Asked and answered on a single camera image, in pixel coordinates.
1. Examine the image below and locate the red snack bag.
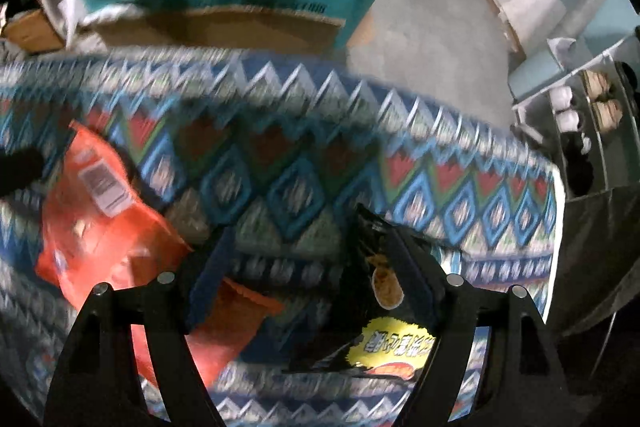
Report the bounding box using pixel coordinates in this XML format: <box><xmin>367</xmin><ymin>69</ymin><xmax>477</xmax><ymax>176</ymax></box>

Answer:
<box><xmin>34</xmin><ymin>121</ymin><xmax>287</xmax><ymax>390</ymax></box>

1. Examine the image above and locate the black snack packet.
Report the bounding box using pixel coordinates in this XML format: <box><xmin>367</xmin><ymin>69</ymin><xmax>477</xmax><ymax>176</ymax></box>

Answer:
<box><xmin>282</xmin><ymin>203</ymin><xmax>443</xmax><ymax>382</ymax></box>

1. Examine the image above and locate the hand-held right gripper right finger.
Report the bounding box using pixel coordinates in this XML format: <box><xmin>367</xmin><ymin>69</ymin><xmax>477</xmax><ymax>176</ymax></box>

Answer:
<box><xmin>386</xmin><ymin>226</ymin><xmax>577</xmax><ymax>427</ymax></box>

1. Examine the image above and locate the dark cloth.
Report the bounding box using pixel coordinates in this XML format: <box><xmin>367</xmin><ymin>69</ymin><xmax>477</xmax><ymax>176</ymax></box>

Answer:
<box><xmin>559</xmin><ymin>186</ymin><xmax>640</xmax><ymax>340</ymax></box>

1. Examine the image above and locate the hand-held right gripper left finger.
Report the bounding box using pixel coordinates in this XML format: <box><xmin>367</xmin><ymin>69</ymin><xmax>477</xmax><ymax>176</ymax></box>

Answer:
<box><xmin>42</xmin><ymin>226</ymin><xmax>237</xmax><ymax>427</ymax></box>

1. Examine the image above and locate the beige shoe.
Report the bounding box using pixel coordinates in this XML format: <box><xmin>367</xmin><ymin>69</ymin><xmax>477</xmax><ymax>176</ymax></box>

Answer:
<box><xmin>584</xmin><ymin>69</ymin><xmax>619</xmax><ymax>100</ymax></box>
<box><xmin>592</xmin><ymin>99</ymin><xmax>627</xmax><ymax>128</ymax></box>

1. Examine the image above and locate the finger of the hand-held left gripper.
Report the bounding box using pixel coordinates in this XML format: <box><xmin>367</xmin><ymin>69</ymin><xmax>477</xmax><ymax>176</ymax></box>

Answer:
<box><xmin>0</xmin><ymin>148</ymin><xmax>47</xmax><ymax>198</ymax></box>

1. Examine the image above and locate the white shoe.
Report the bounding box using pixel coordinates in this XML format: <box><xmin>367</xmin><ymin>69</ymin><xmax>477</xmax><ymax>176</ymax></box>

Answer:
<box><xmin>554</xmin><ymin>109</ymin><xmax>582</xmax><ymax>134</ymax></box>
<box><xmin>548</xmin><ymin>86</ymin><xmax>574</xmax><ymax>108</ymax></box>

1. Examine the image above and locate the teal cardboard box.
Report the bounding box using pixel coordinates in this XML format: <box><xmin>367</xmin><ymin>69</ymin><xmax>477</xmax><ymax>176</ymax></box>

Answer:
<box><xmin>94</xmin><ymin>0</ymin><xmax>385</xmax><ymax>54</ymax></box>

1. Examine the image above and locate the patterned tablecloth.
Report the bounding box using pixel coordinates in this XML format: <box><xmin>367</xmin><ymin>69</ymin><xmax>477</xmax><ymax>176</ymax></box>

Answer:
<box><xmin>0</xmin><ymin>51</ymin><xmax>567</xmax><ymax>427</ymax></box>

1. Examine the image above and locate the metal shoe rack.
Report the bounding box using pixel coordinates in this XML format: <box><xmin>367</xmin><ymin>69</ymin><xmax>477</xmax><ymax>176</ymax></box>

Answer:
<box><xmin>509</xmin><ymin>26</ymin><xmax>640</xmax><ymax>198</ymax></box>

